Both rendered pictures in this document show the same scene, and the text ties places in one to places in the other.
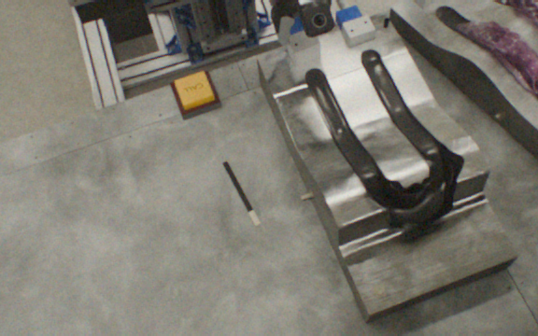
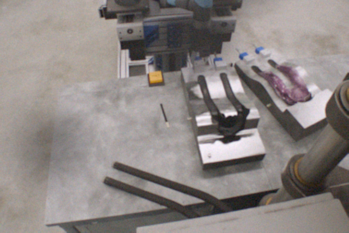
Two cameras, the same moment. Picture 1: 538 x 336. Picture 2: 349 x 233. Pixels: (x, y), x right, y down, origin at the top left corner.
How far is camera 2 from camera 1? 0.30 m
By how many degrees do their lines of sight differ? 14
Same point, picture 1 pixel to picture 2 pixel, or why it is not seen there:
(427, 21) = (247, 69)
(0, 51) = (87, 70)
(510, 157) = (270, 121)
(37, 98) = not seen: hidden behind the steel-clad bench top
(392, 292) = (214, 157)
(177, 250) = (135, 130)
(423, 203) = (233, 127)
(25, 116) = not seen: hidden behind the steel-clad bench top
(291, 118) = (189, 89)
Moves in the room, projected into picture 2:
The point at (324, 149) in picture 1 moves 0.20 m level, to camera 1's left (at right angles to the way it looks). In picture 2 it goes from (199, 102) to (154, 99)
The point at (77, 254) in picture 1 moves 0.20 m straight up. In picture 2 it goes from (98, 124) to (88, 95)
